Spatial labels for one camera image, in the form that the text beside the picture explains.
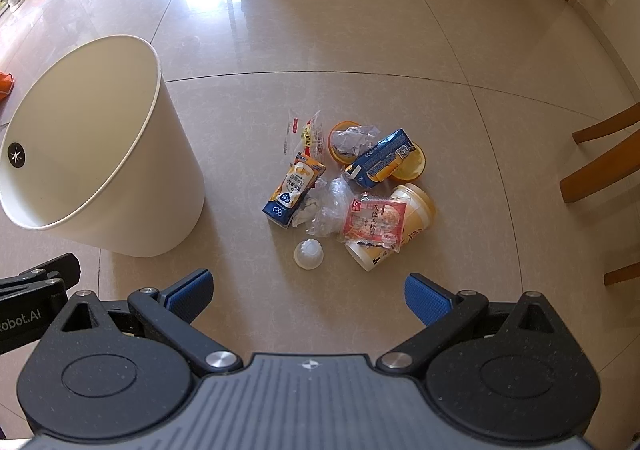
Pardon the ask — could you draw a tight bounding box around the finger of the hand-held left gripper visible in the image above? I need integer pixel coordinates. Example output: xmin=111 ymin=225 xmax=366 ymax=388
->
xmin=0 ymin=253 xmax=81 ymax=302

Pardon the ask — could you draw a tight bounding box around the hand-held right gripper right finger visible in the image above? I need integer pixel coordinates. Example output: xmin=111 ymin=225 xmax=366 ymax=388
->
xmin=376 ymin=273 xmax=576 ymax=375

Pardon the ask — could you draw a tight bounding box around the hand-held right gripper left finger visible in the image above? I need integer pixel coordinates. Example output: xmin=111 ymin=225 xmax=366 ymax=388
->
xmin=55 ymin=269 xmax=240 ymax=377

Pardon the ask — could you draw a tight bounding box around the hollow orange peel half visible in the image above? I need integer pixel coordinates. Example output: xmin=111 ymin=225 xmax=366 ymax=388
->
xmin=390 ymin=143 xmax=427 ymax=182
xmin=327 ymin=120 xmax=371 ymax=166

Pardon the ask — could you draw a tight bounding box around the white trash bin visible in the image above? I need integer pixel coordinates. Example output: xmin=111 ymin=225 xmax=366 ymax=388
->
xmin=0 ymin=34 xmax=206 ymax=258

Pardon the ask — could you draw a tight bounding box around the red snack packet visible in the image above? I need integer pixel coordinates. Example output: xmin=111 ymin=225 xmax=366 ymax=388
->
xmin=339 ymin=195 xmax=408 ymax=253

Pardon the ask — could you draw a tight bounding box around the small white jelly cup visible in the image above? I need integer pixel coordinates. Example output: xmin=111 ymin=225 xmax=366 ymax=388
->
xmin=293 ymin=239 xmax=325 ymax=271

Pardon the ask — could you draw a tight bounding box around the crumpled clear plastic wrap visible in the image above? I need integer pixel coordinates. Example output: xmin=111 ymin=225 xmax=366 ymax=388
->
xmin=292 ymin=176 xmax=361 ymax=237

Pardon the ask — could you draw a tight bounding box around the blue juice carton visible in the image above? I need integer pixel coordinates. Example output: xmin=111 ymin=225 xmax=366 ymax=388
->
xmin=342 ymin=129 xmax=418 ymax=190

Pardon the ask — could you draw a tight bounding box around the yellow and blue milk carton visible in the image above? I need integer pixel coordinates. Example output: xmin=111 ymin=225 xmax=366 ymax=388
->
xmin=262 ymin=155 xmax=327 ymax=228

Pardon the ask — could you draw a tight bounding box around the crumpled white tissue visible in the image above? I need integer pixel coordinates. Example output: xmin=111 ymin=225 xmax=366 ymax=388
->
xmin=330 ymin=125 xmax=381 ymax=156

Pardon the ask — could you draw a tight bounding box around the clear wrapper with red label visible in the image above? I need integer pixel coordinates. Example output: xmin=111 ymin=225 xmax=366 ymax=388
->
xmin=282 ymin=110 xmax=328 ymax=168

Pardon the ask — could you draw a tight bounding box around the wooden chair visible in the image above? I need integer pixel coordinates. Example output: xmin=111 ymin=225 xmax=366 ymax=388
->
xmin=559 ymin=102 xmax=640 ymax=203

